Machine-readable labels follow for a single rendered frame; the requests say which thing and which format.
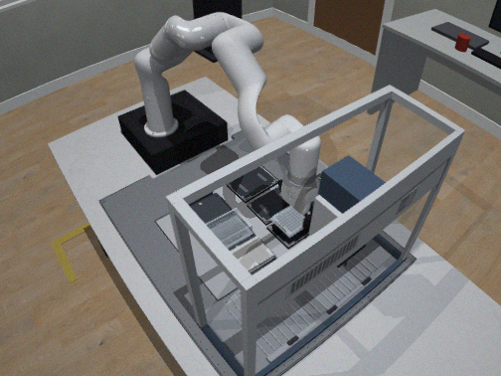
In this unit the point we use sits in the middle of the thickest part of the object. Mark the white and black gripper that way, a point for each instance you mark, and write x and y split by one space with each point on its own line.
299 197

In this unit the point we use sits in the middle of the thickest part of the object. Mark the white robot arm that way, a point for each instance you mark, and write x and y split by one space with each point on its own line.
234 51

